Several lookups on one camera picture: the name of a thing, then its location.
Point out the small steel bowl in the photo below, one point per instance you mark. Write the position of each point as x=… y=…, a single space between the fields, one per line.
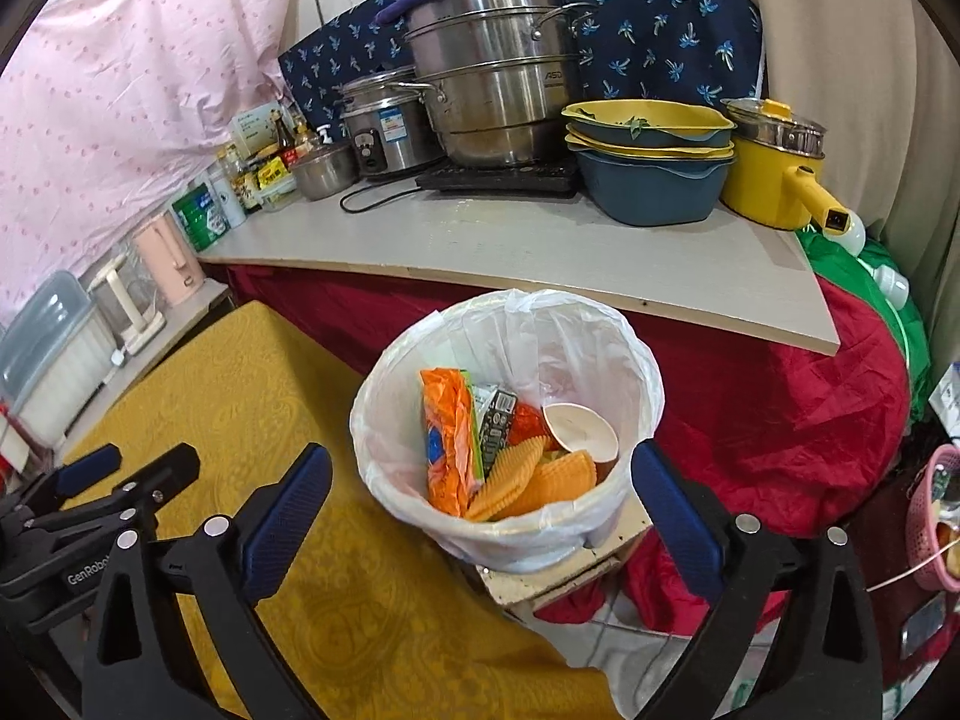
x=326 y=171

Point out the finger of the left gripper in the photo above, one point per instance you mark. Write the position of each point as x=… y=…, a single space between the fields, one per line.
x=61 y=484
x=133 y=503

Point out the orange mesh sponge cloth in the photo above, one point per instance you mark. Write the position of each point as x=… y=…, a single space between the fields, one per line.
x=524 y=479

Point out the pink basket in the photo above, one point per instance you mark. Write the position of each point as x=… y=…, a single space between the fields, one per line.
x=927 y=555

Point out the white box on shelf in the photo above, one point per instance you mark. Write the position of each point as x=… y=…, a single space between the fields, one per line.
x=254 y=129

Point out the dark soy sauce bottle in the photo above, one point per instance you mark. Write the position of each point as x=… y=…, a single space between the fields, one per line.
x=285 y=140

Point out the white bulb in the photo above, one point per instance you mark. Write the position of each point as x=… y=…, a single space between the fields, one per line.
x=853 y=239

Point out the navy floral cloth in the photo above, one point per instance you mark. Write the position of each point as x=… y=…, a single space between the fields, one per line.
x=691 y=51

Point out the yellow patterned tablecloth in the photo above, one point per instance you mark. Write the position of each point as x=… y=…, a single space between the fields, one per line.
x=372 y=620

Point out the white dish box clear lid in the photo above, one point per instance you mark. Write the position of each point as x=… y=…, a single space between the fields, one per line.
x=56 y=352

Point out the white lined trash bin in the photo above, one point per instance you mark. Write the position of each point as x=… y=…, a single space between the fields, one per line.
x=546 y=347

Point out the steel rice cooker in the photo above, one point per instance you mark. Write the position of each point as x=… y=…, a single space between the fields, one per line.
x=388 y=125

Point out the black induction cooker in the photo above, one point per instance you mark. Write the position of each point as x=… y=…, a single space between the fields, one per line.
x=562 y=180

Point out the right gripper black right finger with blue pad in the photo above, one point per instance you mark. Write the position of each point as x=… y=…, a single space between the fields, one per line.
x=824 y=661

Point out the green cloth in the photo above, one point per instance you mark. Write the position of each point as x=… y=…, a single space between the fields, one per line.
x=834 y=263

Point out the green printed wrapper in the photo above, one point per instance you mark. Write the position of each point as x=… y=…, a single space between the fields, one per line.
x=493 y=408

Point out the green white can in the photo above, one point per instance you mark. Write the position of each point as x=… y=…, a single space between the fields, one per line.
x=200 y=217

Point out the white glass kettle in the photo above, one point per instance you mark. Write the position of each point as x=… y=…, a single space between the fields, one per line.
x=130 y=301

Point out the pink white paper cup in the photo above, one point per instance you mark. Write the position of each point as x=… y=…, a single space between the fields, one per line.
x=576 y=427

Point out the pink dotted curtain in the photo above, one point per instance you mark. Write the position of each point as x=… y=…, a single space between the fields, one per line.
x=108 y=107

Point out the pink electric kettle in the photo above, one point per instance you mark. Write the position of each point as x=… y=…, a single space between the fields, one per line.
x=169 y=258

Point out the orange trash in bin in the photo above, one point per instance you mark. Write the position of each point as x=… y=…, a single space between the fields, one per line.
x=527 y=423

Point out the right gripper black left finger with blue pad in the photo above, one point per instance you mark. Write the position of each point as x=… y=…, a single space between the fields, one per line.
x=140 y=661

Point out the large steel steamer pot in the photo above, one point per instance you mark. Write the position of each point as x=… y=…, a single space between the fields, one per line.
x=495 y=76

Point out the yellow electric pot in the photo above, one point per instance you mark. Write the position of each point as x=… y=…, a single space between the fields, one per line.
x=774 y=179

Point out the stacked blue yellow basins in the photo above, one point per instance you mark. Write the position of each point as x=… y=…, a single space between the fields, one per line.
x=650 y=163

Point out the white bottle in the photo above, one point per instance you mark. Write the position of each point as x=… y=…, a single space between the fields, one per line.
x=233 y=209

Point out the orange plastic bag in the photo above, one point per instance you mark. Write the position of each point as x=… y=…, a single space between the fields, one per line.
x=455 y=469

